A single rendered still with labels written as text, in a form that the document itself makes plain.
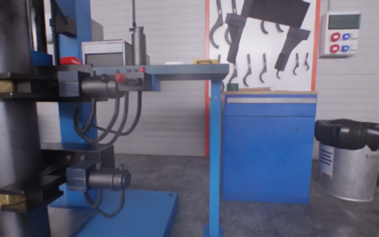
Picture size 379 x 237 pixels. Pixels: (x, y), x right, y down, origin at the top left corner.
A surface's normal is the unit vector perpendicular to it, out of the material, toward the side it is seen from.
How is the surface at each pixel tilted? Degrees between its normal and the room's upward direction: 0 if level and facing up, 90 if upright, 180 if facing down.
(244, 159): 90
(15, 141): 90
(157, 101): 90
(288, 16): 114
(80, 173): 90
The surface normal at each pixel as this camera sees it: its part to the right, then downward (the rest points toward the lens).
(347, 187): -0.61, 0.15
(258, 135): -0.11, 0.12
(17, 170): 0.69, 0.08
